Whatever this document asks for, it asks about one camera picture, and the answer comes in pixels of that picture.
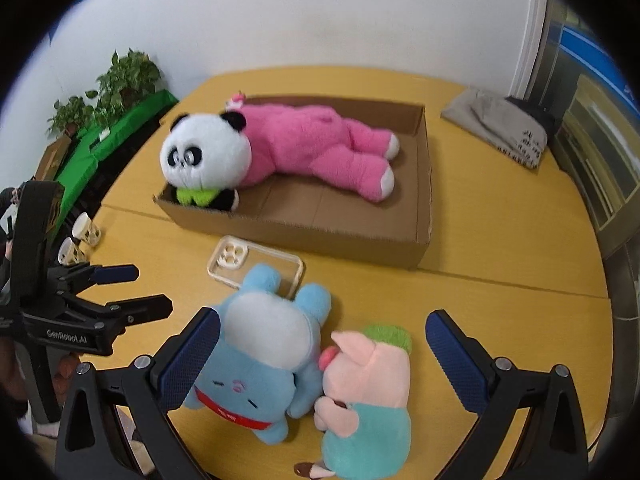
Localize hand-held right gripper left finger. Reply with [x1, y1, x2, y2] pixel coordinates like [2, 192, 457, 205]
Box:
[56, 306, 222, 480]

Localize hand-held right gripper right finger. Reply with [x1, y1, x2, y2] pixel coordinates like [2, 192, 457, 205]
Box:
[425, 310, 588, 480]

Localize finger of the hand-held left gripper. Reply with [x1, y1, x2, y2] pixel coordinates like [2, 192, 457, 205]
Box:
[80, 294, 173, 333]
[47, 262, 140, 297]

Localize blue rabbit plush toy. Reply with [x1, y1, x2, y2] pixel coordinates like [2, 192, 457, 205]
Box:
[182, 262, 332, 446]

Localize pink pig plush toy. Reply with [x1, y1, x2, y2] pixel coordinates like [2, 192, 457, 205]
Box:
[295, 324, 413, 480]

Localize clear phone case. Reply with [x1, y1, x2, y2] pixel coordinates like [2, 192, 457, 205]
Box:
[206, 235, 306, 301]

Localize brown cardboard box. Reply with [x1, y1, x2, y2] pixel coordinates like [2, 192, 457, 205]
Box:
[152, 94, 433, 272]

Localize wooden desktop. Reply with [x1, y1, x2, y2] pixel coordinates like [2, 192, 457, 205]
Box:
[65, 66, 613, 480]

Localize white paper cup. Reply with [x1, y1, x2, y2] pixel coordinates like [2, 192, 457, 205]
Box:
[57, 237, 88, 266]
[72, 214, 103, 247]

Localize small open cardboard box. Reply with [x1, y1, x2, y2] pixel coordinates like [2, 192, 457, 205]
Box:
[32, 137, 71, 183]

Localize small potted green plant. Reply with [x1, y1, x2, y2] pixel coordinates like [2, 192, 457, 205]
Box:
[47, 95, 96, 138]

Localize green cloth side table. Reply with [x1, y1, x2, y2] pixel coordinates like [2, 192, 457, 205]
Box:
[52, 89, 180, 211]

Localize panda plush toy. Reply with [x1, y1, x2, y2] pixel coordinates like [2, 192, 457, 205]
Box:
[160, 111, 251, 212]

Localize large potted green plant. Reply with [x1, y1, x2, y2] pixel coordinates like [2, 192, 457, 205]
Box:
[95, 50, 163, 121]

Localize pink bear plush toy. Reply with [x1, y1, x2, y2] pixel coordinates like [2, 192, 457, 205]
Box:
[225, 91, 401, 204]

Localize grey folded cloth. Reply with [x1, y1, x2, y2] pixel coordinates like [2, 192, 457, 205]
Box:
[440, 86, 516, 148]

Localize black cloth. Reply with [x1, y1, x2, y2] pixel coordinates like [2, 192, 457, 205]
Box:
[505, 95, 557, 136]

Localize blue door banner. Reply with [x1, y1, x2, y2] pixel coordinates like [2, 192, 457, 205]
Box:
[557, 25, 640, 111]

